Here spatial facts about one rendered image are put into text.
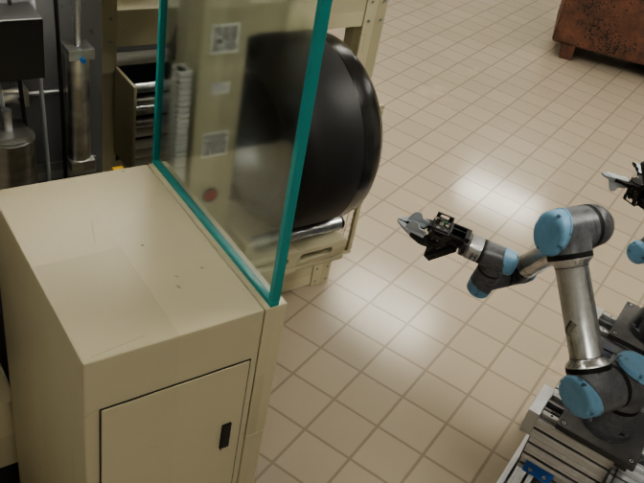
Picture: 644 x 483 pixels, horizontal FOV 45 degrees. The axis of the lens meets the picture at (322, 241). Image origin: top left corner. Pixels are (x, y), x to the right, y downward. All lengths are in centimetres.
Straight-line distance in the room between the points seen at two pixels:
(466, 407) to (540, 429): 88
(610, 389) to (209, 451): 102
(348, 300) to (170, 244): 201
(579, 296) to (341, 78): 83
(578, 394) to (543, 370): 145
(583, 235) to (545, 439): 64
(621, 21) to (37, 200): 576
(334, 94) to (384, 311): 166
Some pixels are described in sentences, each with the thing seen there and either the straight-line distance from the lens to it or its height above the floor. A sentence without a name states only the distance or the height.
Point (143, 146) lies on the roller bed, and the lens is 247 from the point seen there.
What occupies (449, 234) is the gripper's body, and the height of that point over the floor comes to 102.
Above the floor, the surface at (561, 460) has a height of 55.
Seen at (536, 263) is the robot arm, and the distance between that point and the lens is 234.
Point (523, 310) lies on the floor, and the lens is 381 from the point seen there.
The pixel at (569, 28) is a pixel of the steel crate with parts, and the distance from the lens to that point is 693.
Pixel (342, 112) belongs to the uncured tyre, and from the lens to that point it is 205.
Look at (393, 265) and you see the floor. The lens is 380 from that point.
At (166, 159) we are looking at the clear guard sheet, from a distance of 179.
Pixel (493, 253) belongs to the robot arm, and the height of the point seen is 100.
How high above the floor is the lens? 224
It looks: 36 degrees down
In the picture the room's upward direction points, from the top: 12 degrees clockwise
